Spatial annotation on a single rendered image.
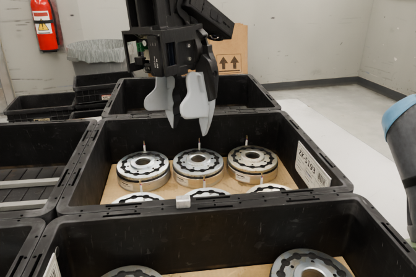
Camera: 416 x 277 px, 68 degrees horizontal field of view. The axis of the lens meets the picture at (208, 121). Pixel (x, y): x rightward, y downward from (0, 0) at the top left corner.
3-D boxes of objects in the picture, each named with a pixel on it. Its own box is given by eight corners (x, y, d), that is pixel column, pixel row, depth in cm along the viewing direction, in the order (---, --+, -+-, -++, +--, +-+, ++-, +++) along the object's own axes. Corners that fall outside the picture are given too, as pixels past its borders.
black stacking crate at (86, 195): (278, 156, 74) (283, 112, 69) (342, 255, 47) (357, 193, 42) (108, 167, 70) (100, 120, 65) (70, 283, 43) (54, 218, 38)
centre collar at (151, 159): (155, 156, 64) (155, 154, 64) (155, 169, 59) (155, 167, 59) (131, 157, 63) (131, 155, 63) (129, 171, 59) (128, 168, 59)
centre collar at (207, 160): (210, 154, 65) (210, 152, 64) (210, 167, 60) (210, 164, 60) (186, 154, 65) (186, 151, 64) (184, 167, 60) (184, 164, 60)
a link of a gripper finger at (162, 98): (137, 130, 46) (137, 71, 41) (166, 117, 50) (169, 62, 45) (152, 139, 44) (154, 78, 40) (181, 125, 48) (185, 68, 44)
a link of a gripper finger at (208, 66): (190, 104, 43) (174, 41, 41) (199, 100, 44) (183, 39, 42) (216, 101, 40) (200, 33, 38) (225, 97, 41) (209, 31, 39)
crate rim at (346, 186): (283, 119, 70) (284, 109, 69) (356, 204, 43) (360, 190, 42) (101, 128, 66) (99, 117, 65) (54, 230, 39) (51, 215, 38)
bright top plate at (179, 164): (222, 150, 67) (222, 148, 67) (223, 177, 58) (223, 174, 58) (176, 150, 67) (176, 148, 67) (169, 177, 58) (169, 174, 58)
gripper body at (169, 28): (127, 77, 40) (110, -26, 36) (173, 64, 46) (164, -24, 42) (169, 83, 36) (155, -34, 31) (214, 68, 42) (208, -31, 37)
